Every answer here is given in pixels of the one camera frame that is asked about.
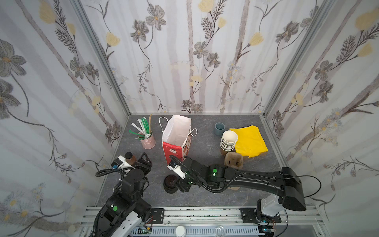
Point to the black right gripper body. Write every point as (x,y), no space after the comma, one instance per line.
(183,182)

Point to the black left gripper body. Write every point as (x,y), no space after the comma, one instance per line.
(143,161)

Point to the brown syrup bottle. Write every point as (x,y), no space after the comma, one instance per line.
(130,158)

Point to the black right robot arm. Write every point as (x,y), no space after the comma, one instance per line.
(284,186)

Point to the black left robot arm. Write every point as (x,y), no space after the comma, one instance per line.
(125,209)

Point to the pink metal straw bucket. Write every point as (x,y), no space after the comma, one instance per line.
(148,143)

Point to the stack of black cup lids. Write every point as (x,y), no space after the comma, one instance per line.
(169,184)

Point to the red white paper bag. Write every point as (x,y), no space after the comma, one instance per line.
(177,135)

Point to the green wrapped straw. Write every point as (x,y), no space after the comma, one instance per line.
(145,125)

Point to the brown paper straw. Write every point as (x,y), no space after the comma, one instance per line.
(150,122)

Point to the stack of pulp cup carriers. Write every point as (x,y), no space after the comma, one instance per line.
(234,160)

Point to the stack of paper cups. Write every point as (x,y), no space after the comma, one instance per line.
(228,142)

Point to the small teal cup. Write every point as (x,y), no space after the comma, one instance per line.
(219,129)

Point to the yellow paper napkins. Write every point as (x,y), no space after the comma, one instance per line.
(250,142)

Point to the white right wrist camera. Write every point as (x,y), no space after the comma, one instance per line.
(176,169)

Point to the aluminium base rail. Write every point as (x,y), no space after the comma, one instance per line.
(223,221)

